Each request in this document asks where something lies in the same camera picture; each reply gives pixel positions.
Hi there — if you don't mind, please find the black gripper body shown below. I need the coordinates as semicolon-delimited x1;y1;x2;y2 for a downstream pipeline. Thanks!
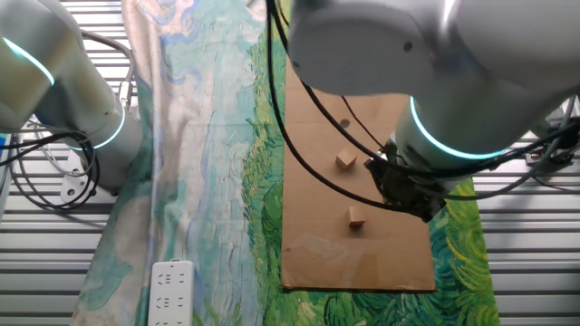
364;147;448;214

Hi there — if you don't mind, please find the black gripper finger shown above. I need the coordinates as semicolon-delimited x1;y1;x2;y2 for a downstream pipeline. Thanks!
425;197;448;224
407;198;430;221

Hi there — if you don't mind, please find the light wooden cube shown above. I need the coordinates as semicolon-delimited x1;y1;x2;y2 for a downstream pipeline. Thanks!
347;206;367;228
334;149;358;172

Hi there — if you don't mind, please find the brown cardboard sheet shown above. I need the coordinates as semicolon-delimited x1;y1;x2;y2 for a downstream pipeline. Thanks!
280;58;437;293

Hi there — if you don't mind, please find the painted landscape cloth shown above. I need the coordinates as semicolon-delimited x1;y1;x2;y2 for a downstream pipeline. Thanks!
70;0;502;326

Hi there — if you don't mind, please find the white power strip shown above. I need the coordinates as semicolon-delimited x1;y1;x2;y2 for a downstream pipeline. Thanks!
148;259;196;326

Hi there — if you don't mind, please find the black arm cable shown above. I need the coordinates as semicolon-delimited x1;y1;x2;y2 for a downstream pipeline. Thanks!
265;0;580;214

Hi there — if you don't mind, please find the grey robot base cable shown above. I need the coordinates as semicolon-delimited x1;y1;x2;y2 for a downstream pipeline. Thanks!
79;29;137;112

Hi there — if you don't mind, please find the black base cable bundle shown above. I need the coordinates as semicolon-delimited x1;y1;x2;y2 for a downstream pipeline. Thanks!
0;129;102;212

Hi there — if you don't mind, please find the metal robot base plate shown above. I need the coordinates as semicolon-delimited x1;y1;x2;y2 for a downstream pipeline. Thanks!
60;149;120;205

